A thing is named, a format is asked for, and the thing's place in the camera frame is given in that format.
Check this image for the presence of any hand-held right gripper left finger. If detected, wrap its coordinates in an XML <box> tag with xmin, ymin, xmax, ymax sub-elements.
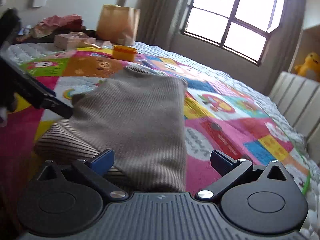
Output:
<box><xmin>35</xmin><ymin>149</ymin><xmax>127</xmax><ymax>202</ymax></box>

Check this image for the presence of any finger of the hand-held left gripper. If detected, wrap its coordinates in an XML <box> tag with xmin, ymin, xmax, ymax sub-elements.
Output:
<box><xmin>5</xmin><ymin>55</ymin><xmax>56</xmax><ymax>100</ymax></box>
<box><xmin>30</xmin><ymin>97</ymin><xmax>73</xmax><ymax>120</ymax></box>

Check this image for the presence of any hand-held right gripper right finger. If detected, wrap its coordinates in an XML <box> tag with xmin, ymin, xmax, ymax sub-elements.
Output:
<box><xmin>195</xmin><ymin>149</ymin><xmax>289</xmax><ymax>202</ymax></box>

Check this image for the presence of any beige striped knit garment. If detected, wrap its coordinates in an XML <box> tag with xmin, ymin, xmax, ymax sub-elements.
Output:
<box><xmin>34</xmin><ymin>66</ymin><xmax>188</xmax><ymax>193</ymax></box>

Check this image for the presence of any red pink clothes pile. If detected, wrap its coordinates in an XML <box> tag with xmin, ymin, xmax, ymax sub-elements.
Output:
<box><xmin>35</xmin><ymin>14</ymin><xmax>84</xmax><ymax>38</ymax></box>

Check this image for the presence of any pale pink cardboard box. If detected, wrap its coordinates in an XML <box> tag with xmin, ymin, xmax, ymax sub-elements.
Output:
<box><xmin>54</xmin><ymin>32</ymin><xmax>97</xmax><ymax>51</ymax></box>

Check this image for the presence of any colourful patchwork quilt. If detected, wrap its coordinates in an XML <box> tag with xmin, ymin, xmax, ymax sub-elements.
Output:
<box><xmin>6</xmin><ymin>41</ymin><xmax>320</xmax><ymax>240</ymax></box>

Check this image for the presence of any yellow orange round container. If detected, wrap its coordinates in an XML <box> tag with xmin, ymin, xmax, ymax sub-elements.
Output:
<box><xmin>112</xmin><ymin>45</ymin><xmax>138</xmax><ymax>62</ymax></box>

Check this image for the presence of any beige padded headboard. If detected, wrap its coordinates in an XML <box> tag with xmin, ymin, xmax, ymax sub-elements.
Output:
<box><xmin>269</xmin><ymin>71</ymin><xmax>320</xmax><ymax>153</ymax></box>

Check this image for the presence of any brown paper bag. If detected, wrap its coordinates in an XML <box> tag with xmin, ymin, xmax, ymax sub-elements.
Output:
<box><xmin>96</xmin><ymin>4</ymin><xmax>141</xmax><ymax>47</ymax></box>

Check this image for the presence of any yellow duck plush toy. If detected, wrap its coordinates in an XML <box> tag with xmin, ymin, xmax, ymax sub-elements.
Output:
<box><xmin>294</xmin><ymin>52</ymin><xmax>320</xmax><ymax>82</ymax></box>

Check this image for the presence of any grey curtain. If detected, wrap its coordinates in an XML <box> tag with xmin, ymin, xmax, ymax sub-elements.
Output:
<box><xmin>136</xmin><ymin>0</ymin><xmax>200</xmax><ymax>50</ymax></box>

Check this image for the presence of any barred window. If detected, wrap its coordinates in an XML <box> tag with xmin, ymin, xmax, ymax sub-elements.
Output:
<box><xmin>180</xmin><ymin>0</ymin><xmax>285</xmax><ymax>67</ymax></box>

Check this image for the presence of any beige wall cabinet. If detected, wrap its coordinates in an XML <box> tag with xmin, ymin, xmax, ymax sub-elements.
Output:
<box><xmin>287</xmin><ymin>0</ymin><xmax>320</xmax><ymax>75</ymax></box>

